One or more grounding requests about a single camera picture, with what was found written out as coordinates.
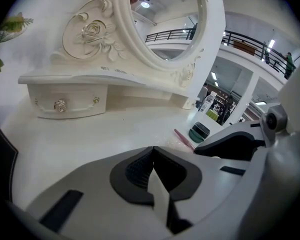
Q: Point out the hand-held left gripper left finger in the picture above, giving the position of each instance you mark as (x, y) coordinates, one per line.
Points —
(95, 184)

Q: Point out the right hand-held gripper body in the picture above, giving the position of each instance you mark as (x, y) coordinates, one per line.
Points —
(285, 159)

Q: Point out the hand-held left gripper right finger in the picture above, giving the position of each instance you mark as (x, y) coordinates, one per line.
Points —
(215, 184)

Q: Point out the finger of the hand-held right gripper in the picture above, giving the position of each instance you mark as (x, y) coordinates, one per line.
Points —
(230, 139)

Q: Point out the green makeup compact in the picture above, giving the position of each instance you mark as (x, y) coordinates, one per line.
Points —
(195, 136)

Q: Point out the pink makeup pen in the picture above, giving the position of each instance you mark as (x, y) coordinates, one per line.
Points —
(183, 138)

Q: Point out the clear plastic water bottle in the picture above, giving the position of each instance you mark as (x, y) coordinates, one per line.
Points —
(207, 103)

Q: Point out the gold crystal drawer knob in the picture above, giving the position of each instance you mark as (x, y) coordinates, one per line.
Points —
(60, 105)

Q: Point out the black metal balcony railing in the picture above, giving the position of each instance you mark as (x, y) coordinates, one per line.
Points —
(255, 47)

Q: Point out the white ornate vanity mirror cabinet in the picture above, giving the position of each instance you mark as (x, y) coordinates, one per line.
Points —
(140, 59)

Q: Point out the green artificial plant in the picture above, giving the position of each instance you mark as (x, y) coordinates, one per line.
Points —
(7, 31)

